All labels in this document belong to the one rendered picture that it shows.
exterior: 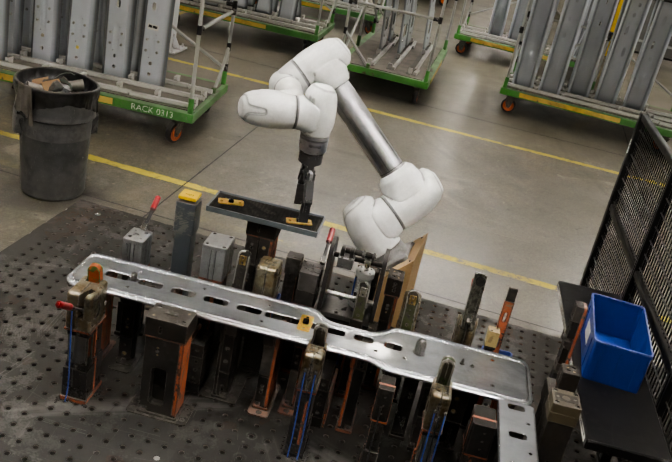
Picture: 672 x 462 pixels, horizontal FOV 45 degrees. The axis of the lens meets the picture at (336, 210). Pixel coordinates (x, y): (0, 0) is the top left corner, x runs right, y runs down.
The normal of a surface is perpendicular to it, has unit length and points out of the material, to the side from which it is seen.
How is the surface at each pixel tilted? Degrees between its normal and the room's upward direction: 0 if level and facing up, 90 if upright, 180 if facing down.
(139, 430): 0
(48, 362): 0
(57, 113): 91
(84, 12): 86
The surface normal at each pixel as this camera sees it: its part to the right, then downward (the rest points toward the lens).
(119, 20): -0.11, 0.34
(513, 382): 0.18, -0.90
